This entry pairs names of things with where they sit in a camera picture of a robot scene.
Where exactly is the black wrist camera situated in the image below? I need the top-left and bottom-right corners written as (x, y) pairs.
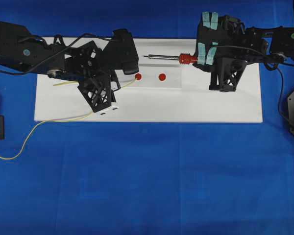
top-left (77, 74), bottom-right (116, 113)
top-left (209, 57), bottom-right (247, 92)

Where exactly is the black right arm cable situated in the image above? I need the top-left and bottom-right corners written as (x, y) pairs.
top-left (212, 45), bottom-right (294, 128)

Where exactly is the white foam board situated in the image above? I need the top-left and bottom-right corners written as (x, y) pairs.
top-left (33, 37), bottom-right (264, 124)

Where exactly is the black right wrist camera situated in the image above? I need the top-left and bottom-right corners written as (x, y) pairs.
top-left (209, 57), bottom-right (247, 92)

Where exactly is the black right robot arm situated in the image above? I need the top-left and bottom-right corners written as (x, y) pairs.
top-left (193, 11), bottom-right (294, 72)

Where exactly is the blue table mat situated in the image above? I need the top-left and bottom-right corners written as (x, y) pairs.
top-left (0, 0), bottom-right (294, 235)

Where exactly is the middle red dot mark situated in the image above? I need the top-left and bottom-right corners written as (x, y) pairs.
top-left (135, 73), bottom-right (142, 80)

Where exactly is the red dot mark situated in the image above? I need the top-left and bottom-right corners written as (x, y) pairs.
top-left (158, 73), bottom-right (166, 81)
top-left (135, 73), bottom-right (142, 80)

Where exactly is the right red dot mark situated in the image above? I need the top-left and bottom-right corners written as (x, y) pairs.
top-left (158, 73), bottom-right (166, 81)

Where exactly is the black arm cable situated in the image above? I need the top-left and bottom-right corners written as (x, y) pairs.
top-left (212, 45), bottom-right (294, 128)
top-left (0, 33), bottom-right (116, 75)

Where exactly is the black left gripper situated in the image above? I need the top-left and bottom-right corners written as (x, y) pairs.
top-left (61, 29), bottom-right (139, 91)

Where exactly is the red handled soldering iron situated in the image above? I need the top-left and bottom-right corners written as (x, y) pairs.
top-left (143, 53), bottom-right (197, 65)

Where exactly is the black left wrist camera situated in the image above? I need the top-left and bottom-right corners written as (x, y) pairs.
top-left (77, 74), bottom-right (116, 113)

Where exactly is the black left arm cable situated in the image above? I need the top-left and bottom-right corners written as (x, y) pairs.
top-left (0, 33), bottom-right (116, 75)

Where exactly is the yellow solder wire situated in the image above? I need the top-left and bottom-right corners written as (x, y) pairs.
top-left (0, 77), bottom-right (137, 161)

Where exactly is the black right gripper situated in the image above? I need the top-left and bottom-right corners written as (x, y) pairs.
top-left (195, 11), bottom-right (247, 73)

